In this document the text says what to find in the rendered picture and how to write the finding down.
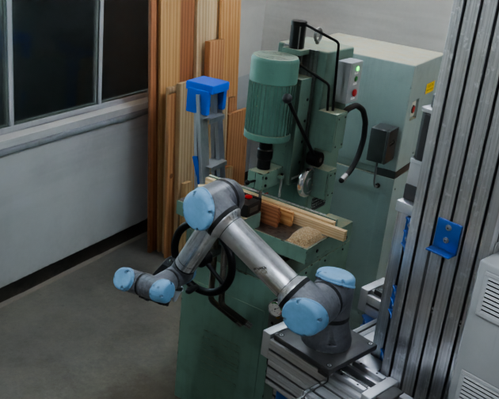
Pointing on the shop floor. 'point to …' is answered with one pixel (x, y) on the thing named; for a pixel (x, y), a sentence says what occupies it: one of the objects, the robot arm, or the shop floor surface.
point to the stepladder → (203, 99)
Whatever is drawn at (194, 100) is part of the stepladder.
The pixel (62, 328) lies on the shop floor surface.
